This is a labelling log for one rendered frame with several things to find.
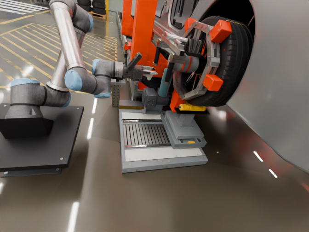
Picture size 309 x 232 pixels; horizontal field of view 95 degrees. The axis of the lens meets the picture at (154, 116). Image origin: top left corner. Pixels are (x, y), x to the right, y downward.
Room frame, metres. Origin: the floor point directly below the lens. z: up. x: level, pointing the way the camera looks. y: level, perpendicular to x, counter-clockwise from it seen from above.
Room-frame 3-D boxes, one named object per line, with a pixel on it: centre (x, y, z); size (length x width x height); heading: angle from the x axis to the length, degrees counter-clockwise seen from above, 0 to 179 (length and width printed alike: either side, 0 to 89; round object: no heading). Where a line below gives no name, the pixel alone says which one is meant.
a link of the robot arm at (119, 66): (0.81, 0.28, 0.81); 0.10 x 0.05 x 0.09; 22
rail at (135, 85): (2.71, 0.75, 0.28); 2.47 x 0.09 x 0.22; 22
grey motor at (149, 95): (1.45, -0.02, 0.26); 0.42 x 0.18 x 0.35; 112
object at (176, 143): (1.24, -0.33, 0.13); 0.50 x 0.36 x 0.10; 22
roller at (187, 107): (1.10, -0.31, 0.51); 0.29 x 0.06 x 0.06; 112
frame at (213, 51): (1.18, -0.17, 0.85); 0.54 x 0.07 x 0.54; 22
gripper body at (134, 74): (0.84, 0.20, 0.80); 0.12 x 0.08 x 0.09; 112
